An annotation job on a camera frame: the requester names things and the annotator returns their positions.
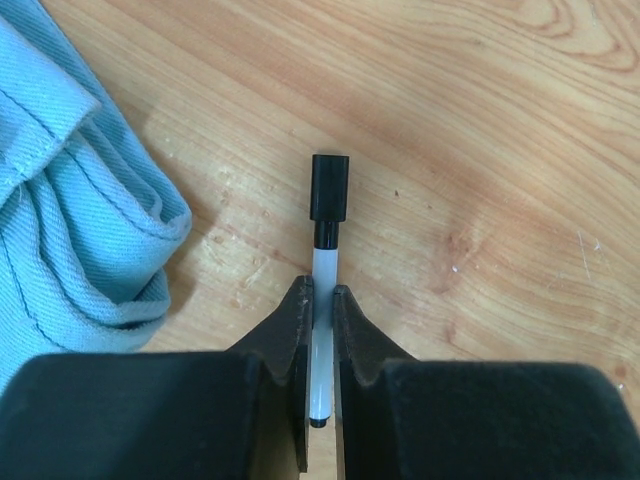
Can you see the light blue cloth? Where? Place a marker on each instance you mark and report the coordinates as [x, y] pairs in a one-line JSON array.
[[88, 220]]

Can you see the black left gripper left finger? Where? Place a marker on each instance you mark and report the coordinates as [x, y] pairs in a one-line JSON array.
[[241, 413]]

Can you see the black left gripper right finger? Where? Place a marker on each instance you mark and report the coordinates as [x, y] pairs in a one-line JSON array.
[[398, 417]]

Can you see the black cap marker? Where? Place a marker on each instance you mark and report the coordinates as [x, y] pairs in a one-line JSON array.
[[328, 209]]

